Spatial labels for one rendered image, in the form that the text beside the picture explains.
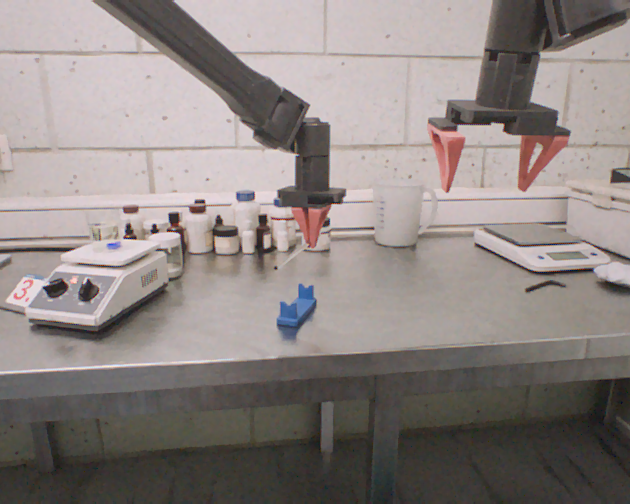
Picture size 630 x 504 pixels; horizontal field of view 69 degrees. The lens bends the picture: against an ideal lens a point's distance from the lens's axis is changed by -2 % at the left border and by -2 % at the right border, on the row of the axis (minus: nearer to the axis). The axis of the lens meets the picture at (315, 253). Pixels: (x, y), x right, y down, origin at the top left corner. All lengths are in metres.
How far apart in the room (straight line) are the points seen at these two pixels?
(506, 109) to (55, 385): 0.62
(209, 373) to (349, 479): 0.87
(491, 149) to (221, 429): 1.14
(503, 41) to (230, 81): 0.32
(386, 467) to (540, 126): 0.54
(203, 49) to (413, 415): 1.29
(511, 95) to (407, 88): 0.78
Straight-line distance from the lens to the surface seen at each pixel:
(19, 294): 0.93
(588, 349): 0.79
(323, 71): 1.25
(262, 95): 0.67
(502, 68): 0.54
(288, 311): 0.70
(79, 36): 1.30
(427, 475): 1.48
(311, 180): 0.74
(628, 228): 1.23
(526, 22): 0.54
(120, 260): 0.78
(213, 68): 0.62
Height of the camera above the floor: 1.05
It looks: 16 degrees down
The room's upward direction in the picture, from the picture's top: straight up
